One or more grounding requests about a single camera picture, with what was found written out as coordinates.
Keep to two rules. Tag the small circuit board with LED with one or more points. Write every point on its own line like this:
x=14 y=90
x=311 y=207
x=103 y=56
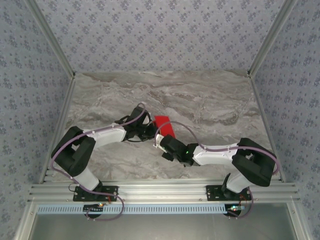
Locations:
x=235 y=208
x=93 y=208

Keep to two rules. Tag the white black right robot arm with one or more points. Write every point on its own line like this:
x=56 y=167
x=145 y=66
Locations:
x=215 y=156

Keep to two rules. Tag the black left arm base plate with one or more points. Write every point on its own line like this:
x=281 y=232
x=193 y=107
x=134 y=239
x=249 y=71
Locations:
x=110 y=192

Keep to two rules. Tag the long aluminium frame rail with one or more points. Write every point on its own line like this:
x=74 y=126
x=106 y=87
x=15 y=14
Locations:
x=160 y=192

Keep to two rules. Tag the aluminium frame post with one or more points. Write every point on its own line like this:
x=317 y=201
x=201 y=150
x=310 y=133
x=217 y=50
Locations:
x=50 y=37
x=272 y=37

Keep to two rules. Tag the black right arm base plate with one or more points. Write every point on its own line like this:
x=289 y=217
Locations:
x=212 y=192

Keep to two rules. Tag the red paper sheet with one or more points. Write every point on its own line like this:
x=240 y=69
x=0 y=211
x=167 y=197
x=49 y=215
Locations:
x=163 y=125

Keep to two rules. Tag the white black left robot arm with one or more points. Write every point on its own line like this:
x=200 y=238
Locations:
x=107 y=136

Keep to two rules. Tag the grey metal sheet panel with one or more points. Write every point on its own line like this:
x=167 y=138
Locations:
x=160 y=228

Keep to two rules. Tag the aluminium side rail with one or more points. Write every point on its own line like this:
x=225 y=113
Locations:
x=267 y=127
x=58 y=127

